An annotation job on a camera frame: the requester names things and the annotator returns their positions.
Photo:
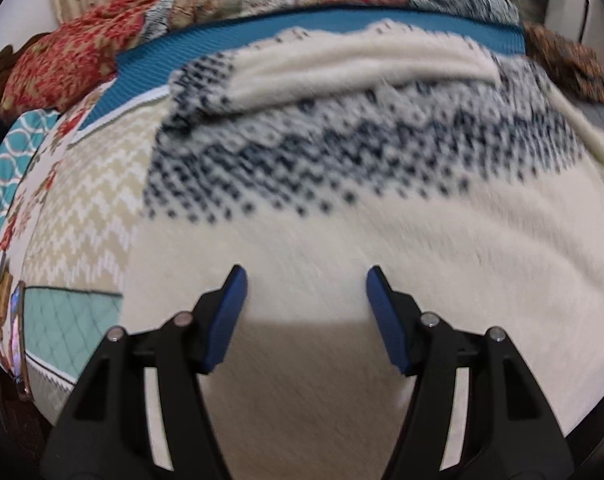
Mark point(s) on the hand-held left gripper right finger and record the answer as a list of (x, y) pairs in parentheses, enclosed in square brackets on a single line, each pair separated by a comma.
[(389, 320)]

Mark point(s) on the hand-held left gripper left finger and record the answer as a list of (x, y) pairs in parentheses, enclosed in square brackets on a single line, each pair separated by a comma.
[(224, 320)]

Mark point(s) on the white fleece sweater navy pattern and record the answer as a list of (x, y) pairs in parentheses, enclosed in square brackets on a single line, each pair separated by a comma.
[(332, 240)]

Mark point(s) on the patchwork beige teal bedspread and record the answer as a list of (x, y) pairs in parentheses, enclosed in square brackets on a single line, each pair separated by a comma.
[(92, 200)]

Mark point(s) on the red floral patchwork quilt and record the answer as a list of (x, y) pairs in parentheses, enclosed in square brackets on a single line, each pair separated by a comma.
[(72, 55)]

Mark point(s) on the dark orange floral cloth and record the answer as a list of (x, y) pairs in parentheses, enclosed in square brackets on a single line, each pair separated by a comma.
[(567, 60)]

